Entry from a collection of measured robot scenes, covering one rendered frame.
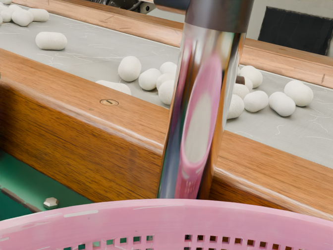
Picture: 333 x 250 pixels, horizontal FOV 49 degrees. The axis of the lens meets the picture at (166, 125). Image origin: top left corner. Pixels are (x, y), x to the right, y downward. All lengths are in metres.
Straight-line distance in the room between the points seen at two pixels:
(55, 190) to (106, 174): 0.04
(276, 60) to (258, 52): 0.03
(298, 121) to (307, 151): 0.06
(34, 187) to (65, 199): 0.02
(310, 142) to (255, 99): 0.06
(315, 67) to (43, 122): 0.38
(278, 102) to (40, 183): 0.21
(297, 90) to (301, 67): 0.14
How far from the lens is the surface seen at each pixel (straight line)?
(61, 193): 0.23
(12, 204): 0.24
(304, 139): 0.31
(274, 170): 0.18
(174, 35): 0.60
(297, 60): 0.53
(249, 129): 0.30
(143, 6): 1.06
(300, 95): 0.38
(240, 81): 0.37
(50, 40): 0.45
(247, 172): 0.17
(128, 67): 0.35
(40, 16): 0.65
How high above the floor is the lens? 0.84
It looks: 22 degrees down
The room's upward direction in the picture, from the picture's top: 9 degrees clockwise
